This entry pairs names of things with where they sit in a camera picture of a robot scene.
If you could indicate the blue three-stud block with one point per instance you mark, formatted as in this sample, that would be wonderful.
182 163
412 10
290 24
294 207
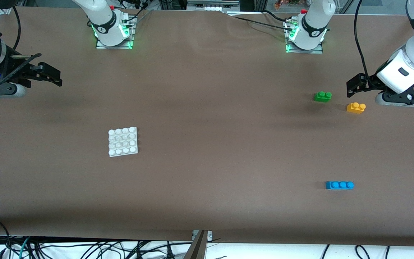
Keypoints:
340 185

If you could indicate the dark table support beam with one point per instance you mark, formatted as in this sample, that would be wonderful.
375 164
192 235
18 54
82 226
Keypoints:
196 250

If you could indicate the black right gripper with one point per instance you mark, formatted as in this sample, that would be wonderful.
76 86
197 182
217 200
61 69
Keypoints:
14 69

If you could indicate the yellow two-stud block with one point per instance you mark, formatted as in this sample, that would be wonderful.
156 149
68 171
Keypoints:
355 108

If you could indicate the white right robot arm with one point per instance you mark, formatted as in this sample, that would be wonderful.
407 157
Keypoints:
101 14

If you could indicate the silver corner bracket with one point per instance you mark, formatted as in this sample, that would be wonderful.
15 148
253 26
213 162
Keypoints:
4 10

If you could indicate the silver bolted edge bracket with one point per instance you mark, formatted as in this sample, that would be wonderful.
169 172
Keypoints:
208 235

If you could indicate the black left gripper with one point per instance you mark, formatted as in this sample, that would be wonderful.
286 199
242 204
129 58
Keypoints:
370 81

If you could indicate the green two-stud block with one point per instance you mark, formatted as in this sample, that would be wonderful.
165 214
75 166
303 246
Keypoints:
322 97

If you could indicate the brown table cover sheet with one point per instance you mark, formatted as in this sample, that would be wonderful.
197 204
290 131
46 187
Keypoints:
207 187

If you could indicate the silver metal frame piece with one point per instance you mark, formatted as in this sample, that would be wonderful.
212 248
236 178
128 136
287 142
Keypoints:
210 6

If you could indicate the white studded base plate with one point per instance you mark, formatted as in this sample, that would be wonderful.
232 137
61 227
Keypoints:
122 142

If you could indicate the orange background object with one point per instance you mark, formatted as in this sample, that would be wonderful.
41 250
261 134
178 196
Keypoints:
280 3

